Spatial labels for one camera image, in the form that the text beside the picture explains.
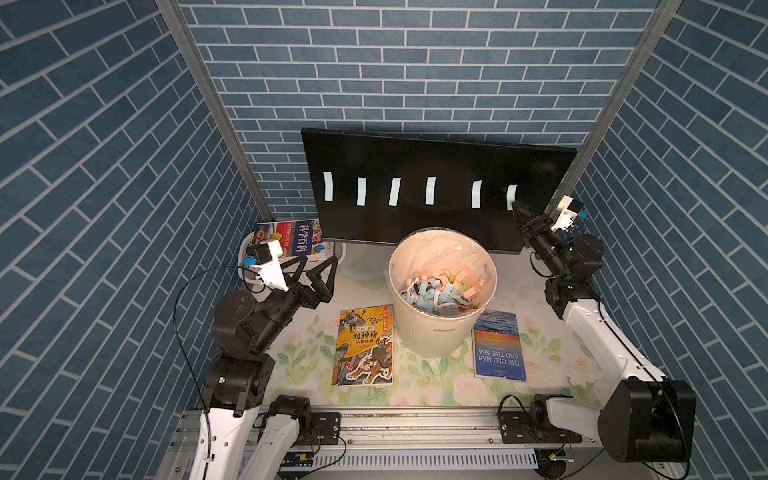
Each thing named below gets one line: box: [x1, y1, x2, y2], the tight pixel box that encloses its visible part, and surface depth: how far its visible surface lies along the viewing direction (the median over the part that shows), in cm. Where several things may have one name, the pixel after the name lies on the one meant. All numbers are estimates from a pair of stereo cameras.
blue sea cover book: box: [472, 309, 527, 382], surface depth 88 cm
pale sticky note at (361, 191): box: [357, 177, 367, 206], surface depth 75 cm
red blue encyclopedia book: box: [255, 218, 325, 258], surface depth 101 cm
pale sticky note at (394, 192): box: [388, 177, 402, 207], surface depth 74 cm
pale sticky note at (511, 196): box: [506, 184, 518, 211], surface depth 74 cm
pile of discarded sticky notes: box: [400, 268, 483, 316], surface depth 86 cm
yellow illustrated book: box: [332, 304, 394, 386], surface depth 87 cm
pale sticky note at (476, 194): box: [471, 180, 483, 209], surface depth 74 cm
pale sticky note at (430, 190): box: [425, 176, 437, 206], surface depth 74 cm
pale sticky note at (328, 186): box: [323, 172, 334, 201], surface depth 75 cm
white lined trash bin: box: [387, 227, 499, 360], surface depth 84 cm
